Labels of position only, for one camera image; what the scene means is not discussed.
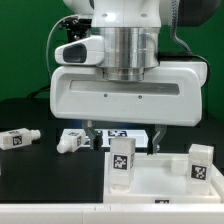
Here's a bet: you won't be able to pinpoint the grey camera cable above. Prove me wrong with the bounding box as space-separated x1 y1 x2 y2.
45 14 78 81

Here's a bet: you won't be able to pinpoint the white square tabletop tray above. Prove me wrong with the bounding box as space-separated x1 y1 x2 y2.
103 151 224 205

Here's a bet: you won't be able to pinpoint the white front rail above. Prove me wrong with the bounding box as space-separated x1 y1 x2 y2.
0 204 224 224

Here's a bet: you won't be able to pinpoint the black base cables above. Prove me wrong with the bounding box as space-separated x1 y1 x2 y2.
25 84 52 100

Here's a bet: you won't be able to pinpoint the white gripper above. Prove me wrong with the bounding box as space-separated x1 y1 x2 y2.
50 61 207 155

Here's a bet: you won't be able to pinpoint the white marker sheet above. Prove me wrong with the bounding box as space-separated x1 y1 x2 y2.
62 128 149 149

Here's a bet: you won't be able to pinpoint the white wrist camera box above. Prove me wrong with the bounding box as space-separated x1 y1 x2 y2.
55 35 104 66

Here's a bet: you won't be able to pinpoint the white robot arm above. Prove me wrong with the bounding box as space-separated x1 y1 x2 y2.
50 0 222 152

